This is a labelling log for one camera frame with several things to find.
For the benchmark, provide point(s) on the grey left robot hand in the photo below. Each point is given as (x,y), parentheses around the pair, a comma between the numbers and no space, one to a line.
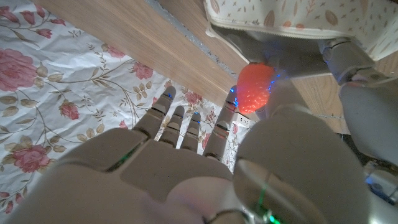
(370,118)

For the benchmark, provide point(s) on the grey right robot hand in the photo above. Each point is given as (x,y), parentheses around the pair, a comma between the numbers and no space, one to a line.
(186,177)

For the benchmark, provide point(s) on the red ball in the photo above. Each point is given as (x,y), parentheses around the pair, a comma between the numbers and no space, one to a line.
(253,87)

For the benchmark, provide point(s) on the cream patterned pen bag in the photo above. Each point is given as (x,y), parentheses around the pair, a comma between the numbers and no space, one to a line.
(280,15)

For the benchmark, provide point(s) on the white power strip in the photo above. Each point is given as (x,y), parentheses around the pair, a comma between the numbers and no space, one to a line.
(244,121)

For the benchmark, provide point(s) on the floral backdrop cloth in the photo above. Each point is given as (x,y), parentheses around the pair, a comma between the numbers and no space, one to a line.
(62,77)

